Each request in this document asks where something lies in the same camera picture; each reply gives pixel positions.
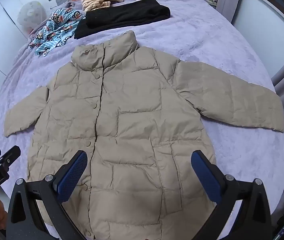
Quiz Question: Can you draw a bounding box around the purple plush blanket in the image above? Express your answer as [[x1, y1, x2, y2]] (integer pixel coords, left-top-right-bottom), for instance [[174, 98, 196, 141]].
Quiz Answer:
[[0, 0, 284, 240]]

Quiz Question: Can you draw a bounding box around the white window sill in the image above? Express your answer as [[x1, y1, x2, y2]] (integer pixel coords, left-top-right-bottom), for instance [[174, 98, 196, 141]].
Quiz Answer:
[[234, 0, 284, 77]]

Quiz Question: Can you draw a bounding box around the black folded garment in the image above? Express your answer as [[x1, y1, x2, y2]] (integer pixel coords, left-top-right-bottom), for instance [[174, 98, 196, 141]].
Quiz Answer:
[[74, 0, 170, 40]]

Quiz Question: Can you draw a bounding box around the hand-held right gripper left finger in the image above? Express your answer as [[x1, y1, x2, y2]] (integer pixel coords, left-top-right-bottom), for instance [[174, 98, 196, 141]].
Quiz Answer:
[[6, 150, 89, 240]]

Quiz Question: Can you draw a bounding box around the beige puffer jacket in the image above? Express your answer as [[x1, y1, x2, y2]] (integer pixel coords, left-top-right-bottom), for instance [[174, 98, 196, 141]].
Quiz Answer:
[[4, 30, 284, 240]]

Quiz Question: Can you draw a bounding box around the white covered floor fan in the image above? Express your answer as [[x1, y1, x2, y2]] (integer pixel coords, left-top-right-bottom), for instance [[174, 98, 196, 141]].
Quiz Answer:
[[17, 1, 46, 34]]

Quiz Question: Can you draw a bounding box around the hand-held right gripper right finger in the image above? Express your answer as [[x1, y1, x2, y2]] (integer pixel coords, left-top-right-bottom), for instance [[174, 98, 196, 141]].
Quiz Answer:
[[191, 150, 272, 240]]

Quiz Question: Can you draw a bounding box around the blue monkey print garment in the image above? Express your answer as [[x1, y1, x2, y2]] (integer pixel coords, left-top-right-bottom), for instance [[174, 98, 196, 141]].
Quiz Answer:
[[28, 9, 86, 57]]

